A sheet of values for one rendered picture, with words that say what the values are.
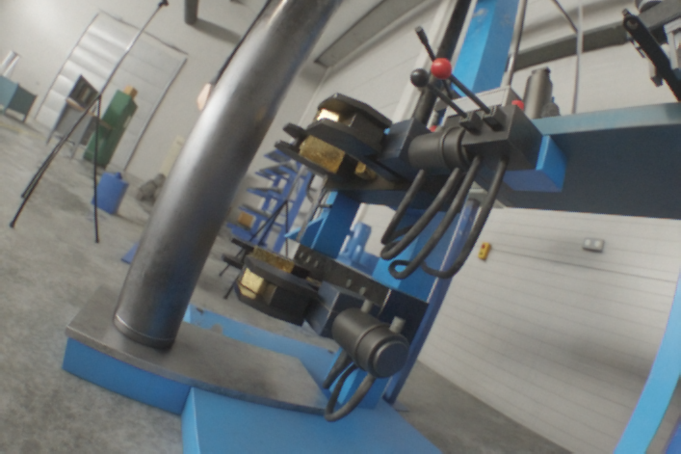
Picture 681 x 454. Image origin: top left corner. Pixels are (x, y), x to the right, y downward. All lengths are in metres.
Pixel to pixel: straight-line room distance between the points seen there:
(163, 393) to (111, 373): 0.16
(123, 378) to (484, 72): 1.71
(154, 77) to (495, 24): 11.44
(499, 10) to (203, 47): 11.53
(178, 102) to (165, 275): 11.18
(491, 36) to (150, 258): 1.61
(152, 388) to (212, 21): 12.66
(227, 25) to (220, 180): 12.26
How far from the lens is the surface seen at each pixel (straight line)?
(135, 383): 1.02
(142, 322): 1.01
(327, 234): 1.42
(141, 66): 12.50
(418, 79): 0.60
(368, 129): 0.86
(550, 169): 0.72
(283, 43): 1.04
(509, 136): 0.63
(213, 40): 12.78
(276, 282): 0.78
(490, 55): 1.61
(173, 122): 11.86
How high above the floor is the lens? 0.64
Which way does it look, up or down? 9 degrees up
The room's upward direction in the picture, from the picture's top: 24 degrees clockwise
